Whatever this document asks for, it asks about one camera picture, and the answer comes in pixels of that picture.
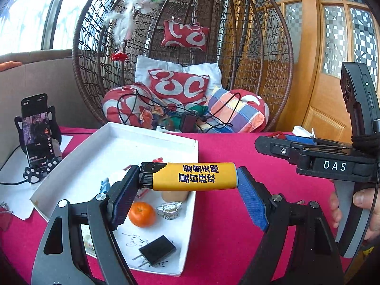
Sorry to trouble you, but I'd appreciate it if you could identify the green cloth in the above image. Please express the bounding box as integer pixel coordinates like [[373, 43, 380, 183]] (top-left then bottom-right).
[[166, 104, 208, 131]]

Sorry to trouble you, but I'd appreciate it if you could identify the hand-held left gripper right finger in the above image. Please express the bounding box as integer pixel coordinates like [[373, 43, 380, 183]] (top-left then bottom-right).
[[236, 166, 346, 285]]

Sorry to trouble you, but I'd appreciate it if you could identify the white paper sheet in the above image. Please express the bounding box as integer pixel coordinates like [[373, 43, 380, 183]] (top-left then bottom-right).
[[0, 135, 73, 222]]

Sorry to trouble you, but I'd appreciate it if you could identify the silver trinket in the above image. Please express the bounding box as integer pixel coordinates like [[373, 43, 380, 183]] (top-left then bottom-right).
[[156, 202, 184, 220]]

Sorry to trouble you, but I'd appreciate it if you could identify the person's right hand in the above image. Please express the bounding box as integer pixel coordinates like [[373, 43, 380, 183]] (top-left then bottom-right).
[[329, 188, 380, 242]]

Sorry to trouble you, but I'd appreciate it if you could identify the wooden door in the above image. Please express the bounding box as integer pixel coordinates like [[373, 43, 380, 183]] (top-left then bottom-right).
[[220, 0, 380, 137]]

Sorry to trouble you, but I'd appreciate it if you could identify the wicker hanging chair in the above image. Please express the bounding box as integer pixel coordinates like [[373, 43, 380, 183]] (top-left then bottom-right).
[[72, 0, 294, 133]]

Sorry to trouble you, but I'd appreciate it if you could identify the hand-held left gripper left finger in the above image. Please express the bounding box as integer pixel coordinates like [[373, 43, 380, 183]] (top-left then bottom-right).
[[31, 165, 141, 285]]

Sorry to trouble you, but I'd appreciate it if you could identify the beige round block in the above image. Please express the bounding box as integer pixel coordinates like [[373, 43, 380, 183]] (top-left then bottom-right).
[[162, 189, 190, 204]]

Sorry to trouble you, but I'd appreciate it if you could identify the black plug charger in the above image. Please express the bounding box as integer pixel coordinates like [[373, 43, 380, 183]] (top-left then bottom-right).
[[132, 235, 177, 269]]

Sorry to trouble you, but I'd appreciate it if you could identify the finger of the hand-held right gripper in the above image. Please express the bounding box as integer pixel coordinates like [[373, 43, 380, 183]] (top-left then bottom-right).
[[284, 135, 354, 149], [255, 136, 313, 173]]

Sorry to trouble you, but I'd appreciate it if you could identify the crumpled red white cushion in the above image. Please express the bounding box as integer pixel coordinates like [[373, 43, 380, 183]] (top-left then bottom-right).
[[102, 81, 158, 129]]

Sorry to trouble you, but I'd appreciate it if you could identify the yellow lighter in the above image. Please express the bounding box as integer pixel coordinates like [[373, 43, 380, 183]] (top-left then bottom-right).
[[139, 162, 238, 192]]

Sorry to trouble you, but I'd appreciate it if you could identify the window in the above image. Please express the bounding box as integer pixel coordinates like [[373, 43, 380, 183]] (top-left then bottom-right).
[[0, 0, 110, 55]]

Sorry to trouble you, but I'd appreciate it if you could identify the plaid cushion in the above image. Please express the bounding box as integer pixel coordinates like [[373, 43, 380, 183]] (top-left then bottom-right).
[[205, 87, 266, 133]]

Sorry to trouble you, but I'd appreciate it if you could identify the black cable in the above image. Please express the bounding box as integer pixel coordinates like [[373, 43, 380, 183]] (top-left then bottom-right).
[[117, 92, 242, 134]]

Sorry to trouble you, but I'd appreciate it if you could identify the round red white cushion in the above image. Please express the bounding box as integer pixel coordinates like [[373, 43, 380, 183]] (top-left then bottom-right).
[[228, 89, 271, 131]]

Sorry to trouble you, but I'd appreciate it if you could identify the red tablecloth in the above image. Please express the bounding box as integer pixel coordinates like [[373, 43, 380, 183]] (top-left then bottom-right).
[[0, 126, 380, 285]]

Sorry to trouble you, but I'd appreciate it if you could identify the mandarin orange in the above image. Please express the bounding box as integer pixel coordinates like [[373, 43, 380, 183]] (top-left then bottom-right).
[[128, 202, 157, 228]]

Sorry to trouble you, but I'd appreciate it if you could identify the black smartphone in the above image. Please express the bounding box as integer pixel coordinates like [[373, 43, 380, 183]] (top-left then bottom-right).
[[21, 93, 58, 165]]

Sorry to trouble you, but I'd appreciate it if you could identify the small red white headrest pillow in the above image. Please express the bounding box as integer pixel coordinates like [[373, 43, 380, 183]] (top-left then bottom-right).
[[161, 19, 211, 51]]

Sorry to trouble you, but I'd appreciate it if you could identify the black cat phone holder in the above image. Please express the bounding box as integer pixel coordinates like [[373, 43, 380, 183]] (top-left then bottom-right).
[[14, 105, 63, 185]]

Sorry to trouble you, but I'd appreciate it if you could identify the white box tray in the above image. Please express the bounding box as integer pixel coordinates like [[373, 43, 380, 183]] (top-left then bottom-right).
[[30, 122, 199, 276]]

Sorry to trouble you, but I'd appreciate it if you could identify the white feather dreamcatcher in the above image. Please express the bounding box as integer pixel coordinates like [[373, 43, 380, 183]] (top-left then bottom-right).
[[102, 0, 173, 54]]

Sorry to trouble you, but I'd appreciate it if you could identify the flat red white cushion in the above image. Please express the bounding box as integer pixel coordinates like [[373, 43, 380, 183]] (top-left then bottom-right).
[[148, 68, 211, 107]]

